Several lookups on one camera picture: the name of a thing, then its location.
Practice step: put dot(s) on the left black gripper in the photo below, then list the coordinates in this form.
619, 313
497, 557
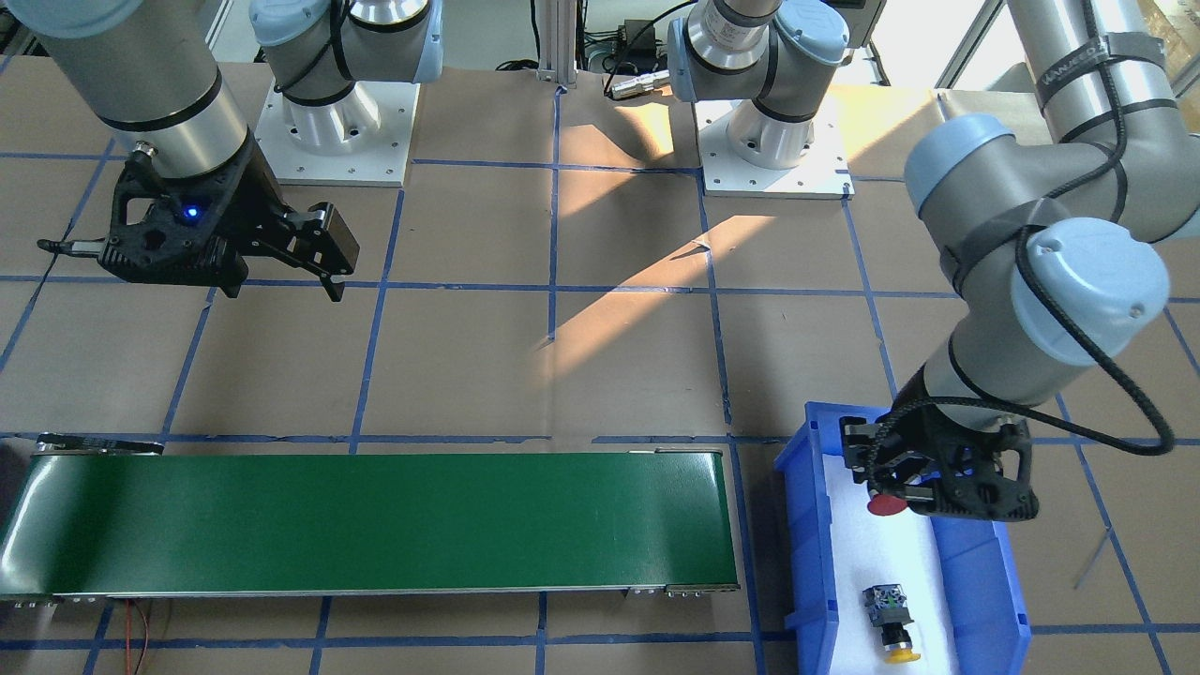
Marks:
864, 450

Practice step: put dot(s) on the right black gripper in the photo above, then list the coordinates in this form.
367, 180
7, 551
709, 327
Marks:
249, 204

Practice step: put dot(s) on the red push button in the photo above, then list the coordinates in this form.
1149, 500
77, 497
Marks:
886, 505

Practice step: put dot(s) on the yellow push button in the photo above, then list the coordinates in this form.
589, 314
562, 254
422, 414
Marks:
888, 611

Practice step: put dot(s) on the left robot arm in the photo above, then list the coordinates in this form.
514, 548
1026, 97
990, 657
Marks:
1051, 247

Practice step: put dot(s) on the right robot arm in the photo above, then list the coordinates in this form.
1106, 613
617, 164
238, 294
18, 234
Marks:
147, 74

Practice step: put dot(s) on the white foam pad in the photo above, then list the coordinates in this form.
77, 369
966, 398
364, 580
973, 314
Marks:
868, 550

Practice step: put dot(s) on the blue bin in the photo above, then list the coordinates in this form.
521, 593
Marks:
987, 612

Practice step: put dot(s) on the green conveyor belt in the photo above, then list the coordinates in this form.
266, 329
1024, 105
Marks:
99, 519

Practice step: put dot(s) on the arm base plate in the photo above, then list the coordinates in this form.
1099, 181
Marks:
745, 154
361, 141

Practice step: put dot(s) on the aluminium profile post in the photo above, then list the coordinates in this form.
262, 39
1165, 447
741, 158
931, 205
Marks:
557, 25

